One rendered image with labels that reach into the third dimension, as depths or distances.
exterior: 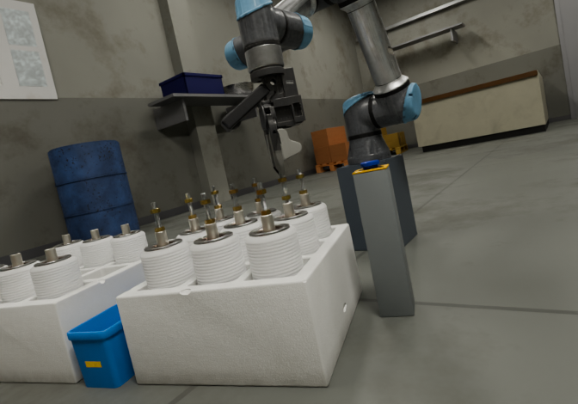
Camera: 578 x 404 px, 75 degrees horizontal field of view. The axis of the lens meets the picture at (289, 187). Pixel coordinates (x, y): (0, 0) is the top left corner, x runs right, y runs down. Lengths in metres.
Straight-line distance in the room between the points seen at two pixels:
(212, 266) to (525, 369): 0.51
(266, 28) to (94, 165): 2.61
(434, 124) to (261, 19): 5.61
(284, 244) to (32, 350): 0.63
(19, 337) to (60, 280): 0.15
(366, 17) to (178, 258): 0.84
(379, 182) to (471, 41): 7.85
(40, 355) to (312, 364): 0.62
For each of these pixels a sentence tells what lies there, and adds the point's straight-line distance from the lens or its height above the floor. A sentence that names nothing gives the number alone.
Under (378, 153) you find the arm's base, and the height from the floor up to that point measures 0.32.
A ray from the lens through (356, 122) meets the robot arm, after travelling 1.32.
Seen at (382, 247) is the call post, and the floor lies 0.15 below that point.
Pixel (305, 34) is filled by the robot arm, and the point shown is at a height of 0.63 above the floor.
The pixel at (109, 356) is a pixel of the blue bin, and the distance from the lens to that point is 0.88.
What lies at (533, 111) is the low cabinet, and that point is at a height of 0.29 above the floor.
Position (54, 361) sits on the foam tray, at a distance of 1.02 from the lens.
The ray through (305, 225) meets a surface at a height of 0.23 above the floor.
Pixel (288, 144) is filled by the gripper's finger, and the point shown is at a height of 0.40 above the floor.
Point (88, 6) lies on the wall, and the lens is 4.52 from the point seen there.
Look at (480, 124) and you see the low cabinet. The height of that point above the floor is 0.26.
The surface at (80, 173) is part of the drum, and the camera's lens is 3.27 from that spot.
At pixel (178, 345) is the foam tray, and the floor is 0.08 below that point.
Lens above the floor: 0.37
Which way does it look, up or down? 5 degrees down
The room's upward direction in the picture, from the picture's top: 12 degrees counter-clockwise
